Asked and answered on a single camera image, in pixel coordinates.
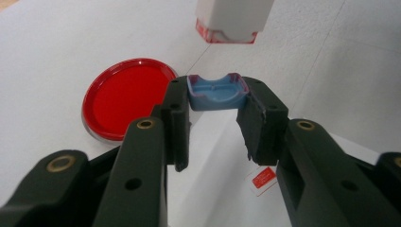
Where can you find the white paper sheet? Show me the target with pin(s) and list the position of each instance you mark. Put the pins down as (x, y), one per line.
(214, 189)

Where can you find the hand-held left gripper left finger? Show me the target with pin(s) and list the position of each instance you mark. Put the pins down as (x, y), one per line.
(142, 176)

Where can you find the blue and white stamp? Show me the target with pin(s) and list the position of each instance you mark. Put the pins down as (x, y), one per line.
(233, 15)

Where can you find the blue stamp cap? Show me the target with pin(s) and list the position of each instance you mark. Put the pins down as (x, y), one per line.
(217, 96)

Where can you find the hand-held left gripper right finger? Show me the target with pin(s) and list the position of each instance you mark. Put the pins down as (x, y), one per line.
(315, 183)

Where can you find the round red ink pad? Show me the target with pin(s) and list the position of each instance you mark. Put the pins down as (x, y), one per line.
(126, 97)

